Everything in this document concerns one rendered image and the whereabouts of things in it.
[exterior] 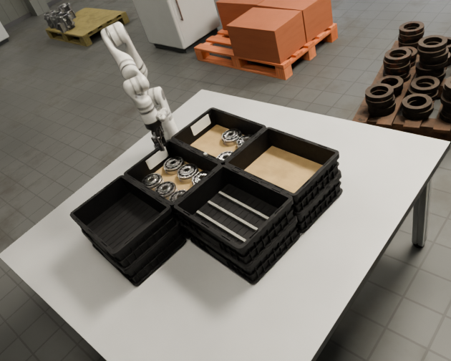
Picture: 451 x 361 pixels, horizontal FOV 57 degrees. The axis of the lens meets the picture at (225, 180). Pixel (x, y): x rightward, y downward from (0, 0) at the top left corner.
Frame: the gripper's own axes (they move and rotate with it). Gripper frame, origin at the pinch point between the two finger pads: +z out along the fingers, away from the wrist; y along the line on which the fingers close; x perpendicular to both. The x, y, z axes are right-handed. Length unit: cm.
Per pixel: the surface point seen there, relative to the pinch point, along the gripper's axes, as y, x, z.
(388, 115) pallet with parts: -103, 128, 85
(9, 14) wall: -678, -440, 80
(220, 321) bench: 76, 21, 30
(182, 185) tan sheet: 11.4, 4.8, 17.2
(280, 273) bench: 59, 45, 30
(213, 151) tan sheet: -10.0, 19.3, 17.2
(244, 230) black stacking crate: 45, 34, 17
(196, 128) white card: -24.6, 11.3, 11.4
